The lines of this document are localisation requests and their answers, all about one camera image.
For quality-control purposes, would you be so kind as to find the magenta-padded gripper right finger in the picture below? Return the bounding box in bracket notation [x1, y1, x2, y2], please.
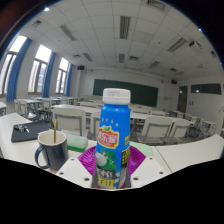
[125, 145, 167, 189]

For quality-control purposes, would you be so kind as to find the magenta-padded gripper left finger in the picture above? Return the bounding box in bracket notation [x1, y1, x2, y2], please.
[55, 145, 98, 189]

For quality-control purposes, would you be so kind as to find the blue white-capped drink bottle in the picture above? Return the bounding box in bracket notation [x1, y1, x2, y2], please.
[91, 87, 132, 190]

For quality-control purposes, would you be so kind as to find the green and yellow sponge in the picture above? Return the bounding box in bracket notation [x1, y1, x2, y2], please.
[129, 141, 155, 158]

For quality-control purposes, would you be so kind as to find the dark blue mug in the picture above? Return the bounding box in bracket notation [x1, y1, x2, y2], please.
[34, 129, 71, 172]

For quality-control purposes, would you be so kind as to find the wooden stick in mug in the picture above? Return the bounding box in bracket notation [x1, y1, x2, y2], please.
[52, 118, 58, 145]

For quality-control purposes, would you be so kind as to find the white classroom chairs group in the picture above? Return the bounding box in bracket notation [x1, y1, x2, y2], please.
[13, 96, 222, 146]

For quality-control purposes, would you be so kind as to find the black notebook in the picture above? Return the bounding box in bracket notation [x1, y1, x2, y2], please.
[10, 120, 51, 144]

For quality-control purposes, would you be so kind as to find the white classroom desks group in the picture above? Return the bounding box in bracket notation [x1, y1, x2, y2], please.
[0, 95, 214, 134]

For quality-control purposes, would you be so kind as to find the bunch of keys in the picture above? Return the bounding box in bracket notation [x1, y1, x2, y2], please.
[12, 123, 31, 134]

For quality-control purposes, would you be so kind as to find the dark green chalkboard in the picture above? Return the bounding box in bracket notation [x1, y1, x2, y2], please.
[92, 78, 160, 108]

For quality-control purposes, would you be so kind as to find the dark door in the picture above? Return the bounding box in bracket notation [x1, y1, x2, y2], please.
[177, 85, 189, 114]

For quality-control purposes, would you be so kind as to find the small blue curtain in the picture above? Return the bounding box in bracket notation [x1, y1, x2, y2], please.
[64, 62, 74, 98]

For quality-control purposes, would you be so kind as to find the small bright window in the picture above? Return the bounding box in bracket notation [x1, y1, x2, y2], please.
[55, 56, 70, 95]

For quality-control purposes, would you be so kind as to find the medium bright window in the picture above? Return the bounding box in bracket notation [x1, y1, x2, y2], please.
[27, 44, 53, 95]

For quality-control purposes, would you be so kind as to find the large blue curtain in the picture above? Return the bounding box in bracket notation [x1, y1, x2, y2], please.
[6, 37, 34, 103]

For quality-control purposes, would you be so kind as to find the large bright window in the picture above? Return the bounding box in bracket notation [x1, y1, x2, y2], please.
[0, 34, 28, 97]

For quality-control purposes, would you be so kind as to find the ceiling projector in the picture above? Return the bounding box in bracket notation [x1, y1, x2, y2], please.
[187, 40, 203, 51]

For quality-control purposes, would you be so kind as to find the ceiling lights group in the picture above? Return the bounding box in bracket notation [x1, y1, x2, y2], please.
[31, 0, 218, 73]

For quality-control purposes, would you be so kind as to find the dark wall window panel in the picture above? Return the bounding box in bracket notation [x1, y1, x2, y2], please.
[190, 82, 223, 96]

